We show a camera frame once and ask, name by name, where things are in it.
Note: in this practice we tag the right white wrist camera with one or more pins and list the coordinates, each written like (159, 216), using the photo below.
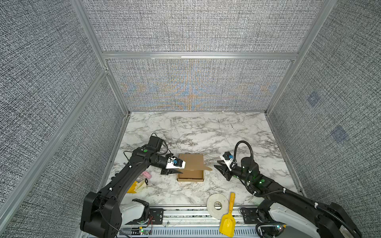
(229, 160)

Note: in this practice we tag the yellow work glove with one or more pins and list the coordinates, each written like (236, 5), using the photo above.
(138, 186)

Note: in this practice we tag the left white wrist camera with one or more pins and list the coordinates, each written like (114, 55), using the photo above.
(175, 163)

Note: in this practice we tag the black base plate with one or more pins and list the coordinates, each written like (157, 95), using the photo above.
(253, 215)
(154, 216)

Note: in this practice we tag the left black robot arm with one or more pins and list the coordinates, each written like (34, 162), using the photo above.
(101, 214)

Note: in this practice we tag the aluminium front frame rail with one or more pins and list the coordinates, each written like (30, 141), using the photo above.
(194, 222)

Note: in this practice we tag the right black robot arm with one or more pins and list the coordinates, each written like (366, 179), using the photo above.
(281, 206)

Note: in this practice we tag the yellow plastic toy shovel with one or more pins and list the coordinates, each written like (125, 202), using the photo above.
(228, 223)

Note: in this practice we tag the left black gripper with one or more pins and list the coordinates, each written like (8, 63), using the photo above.
(166, 171)

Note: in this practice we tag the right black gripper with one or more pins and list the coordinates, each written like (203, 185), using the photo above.
(223, 169)

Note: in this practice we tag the brown cardboard box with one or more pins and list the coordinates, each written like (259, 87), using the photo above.
(194, 168)

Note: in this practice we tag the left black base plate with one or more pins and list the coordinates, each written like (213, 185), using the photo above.
(154, 216)

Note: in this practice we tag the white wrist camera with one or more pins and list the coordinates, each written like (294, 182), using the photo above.
(229, 160)
(175, 163)

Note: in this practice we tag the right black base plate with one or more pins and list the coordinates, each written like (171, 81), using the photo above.
(253, 215)

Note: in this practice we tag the white tape roll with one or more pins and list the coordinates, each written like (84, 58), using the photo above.
(217, 206)

